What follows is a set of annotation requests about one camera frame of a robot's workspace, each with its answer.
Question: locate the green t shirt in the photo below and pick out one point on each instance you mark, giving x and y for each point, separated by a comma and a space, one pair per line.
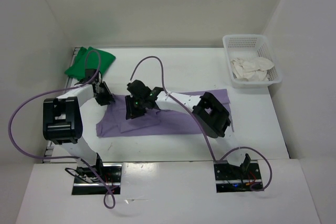
87, 58

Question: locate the aluminium table edge rail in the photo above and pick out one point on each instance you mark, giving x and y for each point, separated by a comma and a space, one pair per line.
50, 146

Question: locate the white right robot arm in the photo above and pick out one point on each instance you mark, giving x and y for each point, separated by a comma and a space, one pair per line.
208, 113

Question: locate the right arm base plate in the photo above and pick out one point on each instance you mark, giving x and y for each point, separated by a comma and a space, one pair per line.
228, 179

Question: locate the white t shirt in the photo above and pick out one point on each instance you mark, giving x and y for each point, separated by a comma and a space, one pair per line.
254, 69

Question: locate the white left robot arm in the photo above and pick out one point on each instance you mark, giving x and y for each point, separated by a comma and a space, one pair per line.
62, 122

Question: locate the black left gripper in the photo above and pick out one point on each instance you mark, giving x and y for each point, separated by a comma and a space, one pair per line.
108, 96

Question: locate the white plastic basket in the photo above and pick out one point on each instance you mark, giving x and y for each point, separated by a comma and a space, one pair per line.
251, 46

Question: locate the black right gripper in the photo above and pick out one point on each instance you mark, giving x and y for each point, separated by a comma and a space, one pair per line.
131, 112

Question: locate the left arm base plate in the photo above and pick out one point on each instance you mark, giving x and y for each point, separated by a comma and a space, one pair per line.
87, 183

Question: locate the purple t shirt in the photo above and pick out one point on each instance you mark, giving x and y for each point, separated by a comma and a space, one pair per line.
154, 122

